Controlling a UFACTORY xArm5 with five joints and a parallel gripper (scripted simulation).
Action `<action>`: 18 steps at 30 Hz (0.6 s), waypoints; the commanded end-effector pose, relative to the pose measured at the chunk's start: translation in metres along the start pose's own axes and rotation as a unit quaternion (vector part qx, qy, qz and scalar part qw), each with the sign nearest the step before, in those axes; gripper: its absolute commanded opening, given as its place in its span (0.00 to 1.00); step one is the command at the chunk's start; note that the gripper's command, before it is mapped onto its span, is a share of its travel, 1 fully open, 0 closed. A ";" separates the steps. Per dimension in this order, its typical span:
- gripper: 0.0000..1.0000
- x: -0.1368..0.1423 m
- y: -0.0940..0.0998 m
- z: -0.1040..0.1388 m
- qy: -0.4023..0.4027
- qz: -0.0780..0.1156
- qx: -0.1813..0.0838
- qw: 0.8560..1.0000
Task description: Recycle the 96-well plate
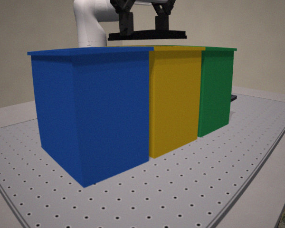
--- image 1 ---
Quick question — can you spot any green bin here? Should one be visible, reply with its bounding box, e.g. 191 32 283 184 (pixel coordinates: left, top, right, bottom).
197 47 237 137

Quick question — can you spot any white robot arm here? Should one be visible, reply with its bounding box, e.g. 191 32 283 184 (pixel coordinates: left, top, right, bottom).
73 0 119 48

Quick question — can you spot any yellow box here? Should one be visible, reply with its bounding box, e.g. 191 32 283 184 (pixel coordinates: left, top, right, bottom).
149 46 205 159

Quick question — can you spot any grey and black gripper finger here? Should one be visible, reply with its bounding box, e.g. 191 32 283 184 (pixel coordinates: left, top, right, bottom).
110 0 136 36
151 0 176 30

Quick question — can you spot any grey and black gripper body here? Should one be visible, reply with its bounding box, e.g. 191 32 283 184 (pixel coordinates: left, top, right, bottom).
134 0 168 6

